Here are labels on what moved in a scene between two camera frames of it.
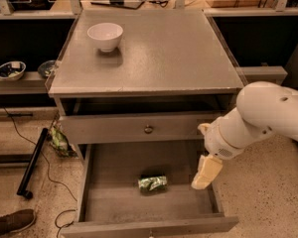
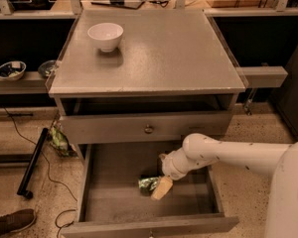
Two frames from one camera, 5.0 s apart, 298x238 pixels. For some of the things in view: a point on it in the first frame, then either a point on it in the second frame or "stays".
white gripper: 216,141 -> 169,170
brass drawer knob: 148,129 stays
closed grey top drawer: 136,128 stays
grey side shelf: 263,73 stays
